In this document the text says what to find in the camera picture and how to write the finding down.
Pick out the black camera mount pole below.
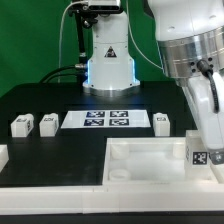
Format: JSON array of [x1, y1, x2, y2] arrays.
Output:
[[68, 0, 97, 70]]

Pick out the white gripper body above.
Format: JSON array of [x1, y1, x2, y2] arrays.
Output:
[[182, 72, 224, 154]]

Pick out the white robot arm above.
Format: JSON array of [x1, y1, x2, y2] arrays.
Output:
[[83, 0, 224, 165]]

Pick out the white square tabletop part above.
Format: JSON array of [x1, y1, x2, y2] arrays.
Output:
[[103, 137, 217, 185]]

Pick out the black cables at base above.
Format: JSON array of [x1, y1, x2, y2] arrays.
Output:
[[39, 65, 88, 84]]

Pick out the white sheet with AprilTags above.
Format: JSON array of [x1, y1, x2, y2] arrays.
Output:
[[61, 110, 150, 129]]

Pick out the white U-shaped obstacle fence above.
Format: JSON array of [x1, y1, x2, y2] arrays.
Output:
[[0, 156, 224, 215]]

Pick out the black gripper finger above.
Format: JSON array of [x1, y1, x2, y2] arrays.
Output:
[[210, 150, 224, 165]]

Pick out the white cable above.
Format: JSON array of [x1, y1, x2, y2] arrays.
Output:
[[57, 0, 88, 84]]

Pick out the grey camera on top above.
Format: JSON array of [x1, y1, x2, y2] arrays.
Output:
[[88, 0, 121, 14]]

